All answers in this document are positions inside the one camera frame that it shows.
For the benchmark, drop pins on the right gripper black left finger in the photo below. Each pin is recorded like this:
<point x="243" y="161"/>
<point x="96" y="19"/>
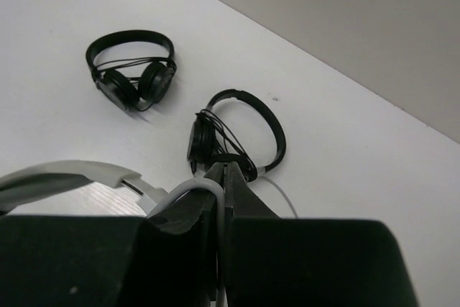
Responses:
<point x="191" y="220"/>

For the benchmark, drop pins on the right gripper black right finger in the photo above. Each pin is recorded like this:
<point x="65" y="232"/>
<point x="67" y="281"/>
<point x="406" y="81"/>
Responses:
<point x="240" y="199"/>

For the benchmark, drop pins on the grey white headphones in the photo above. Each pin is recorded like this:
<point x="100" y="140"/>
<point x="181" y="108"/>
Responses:
<point x="77" y="188"/>

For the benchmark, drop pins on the left black headphones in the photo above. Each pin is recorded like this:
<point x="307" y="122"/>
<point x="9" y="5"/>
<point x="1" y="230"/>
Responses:
<point x="132" y="84"/>

